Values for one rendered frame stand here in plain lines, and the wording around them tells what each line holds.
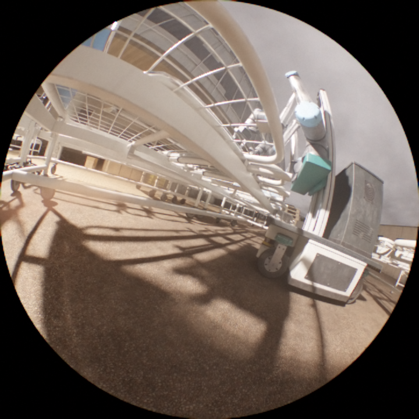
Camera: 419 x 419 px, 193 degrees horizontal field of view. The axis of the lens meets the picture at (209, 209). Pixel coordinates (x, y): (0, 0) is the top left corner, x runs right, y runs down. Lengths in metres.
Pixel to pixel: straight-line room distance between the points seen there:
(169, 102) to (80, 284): 0.45
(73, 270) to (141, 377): 0.32
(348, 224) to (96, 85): 0.97
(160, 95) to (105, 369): 0.46
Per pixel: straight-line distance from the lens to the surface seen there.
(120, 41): 4.47
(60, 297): 0.39
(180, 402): 0.31
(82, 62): 0.24
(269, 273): 0.75
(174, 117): 0.22
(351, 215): 0.85
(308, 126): 0.75
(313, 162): 0.74
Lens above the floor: 0.30
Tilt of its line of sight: 5 degrees down
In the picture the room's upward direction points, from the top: 19 degrees clockwise
